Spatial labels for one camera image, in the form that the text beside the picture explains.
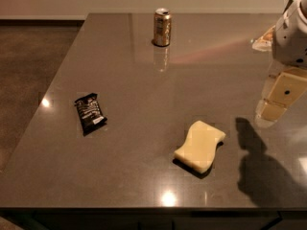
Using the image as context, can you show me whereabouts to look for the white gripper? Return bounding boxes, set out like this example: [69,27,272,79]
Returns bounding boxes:
[252,0,307,128]

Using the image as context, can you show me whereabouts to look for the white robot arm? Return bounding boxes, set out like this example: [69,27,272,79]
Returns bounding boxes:
[252,0,307,127]

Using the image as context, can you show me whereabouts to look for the black rxbar chocolate wrapper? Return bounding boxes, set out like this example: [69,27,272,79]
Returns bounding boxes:
[75,93,107,136]

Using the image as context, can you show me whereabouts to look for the yellow sponge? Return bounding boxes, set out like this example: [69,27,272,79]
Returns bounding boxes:
[174,121,225,173]

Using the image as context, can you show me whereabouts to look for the gold soda can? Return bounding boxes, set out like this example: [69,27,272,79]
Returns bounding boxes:
[153,8,172,47]

